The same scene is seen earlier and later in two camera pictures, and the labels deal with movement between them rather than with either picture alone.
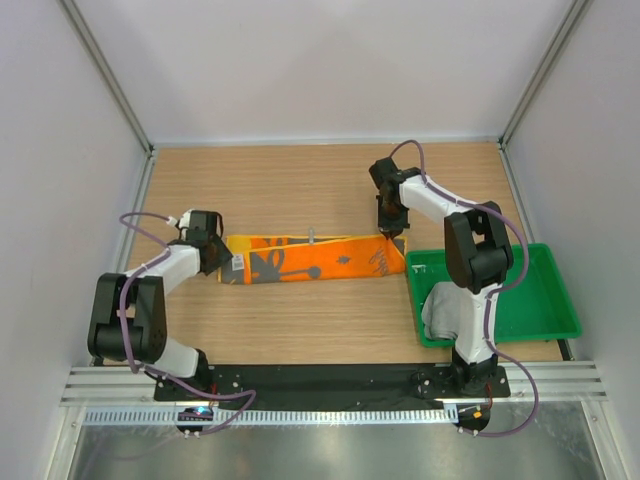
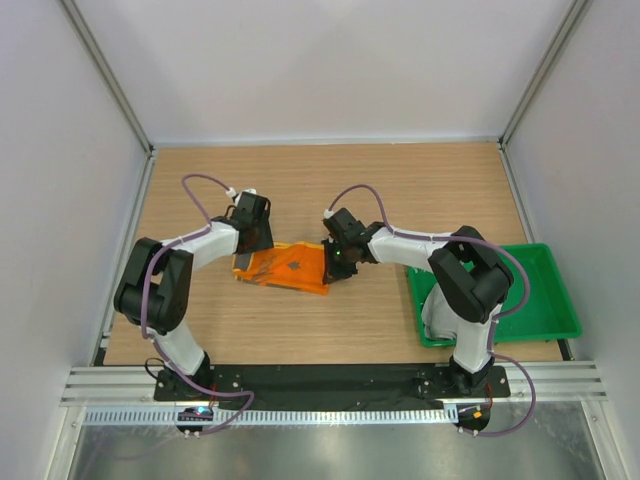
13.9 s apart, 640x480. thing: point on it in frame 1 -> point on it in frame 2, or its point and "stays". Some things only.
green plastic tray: (539, 306) stays
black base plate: (311, 383) stays
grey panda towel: (442, 310) stays
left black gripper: (223, 256) -> (265, 241)
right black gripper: (387, 226) -> (333, 272)
